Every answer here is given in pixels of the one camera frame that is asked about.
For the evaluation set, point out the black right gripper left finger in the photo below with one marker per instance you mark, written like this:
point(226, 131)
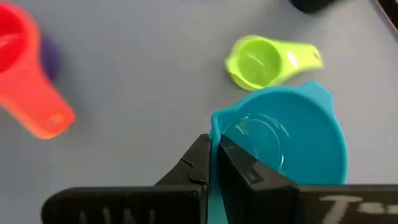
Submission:
point(130, 205)

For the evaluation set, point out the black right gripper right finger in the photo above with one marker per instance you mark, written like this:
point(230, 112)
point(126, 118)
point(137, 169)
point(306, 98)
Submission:
point(280, 205)

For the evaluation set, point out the black plant pot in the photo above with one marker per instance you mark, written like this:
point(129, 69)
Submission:
point(311, 4)

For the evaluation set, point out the purple plastic measuring cup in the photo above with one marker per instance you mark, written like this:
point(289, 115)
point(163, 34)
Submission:
point(49, 57)

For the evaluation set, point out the teal plastic measuring cup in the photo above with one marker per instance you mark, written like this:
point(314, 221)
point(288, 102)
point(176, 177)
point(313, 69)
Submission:
point(314, 140)

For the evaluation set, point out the red plastic measuring cup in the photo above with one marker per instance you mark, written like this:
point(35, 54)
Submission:
point(9, 37)

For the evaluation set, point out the orange plastic measuring cup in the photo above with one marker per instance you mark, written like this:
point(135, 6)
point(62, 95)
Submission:
point(37, 118)

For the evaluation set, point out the blue-grey table mat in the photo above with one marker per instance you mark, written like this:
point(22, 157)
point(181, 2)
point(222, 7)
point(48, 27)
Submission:
point(140, 93)

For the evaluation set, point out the green plastic measuring cup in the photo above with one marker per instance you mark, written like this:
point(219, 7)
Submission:
point(258, 62)

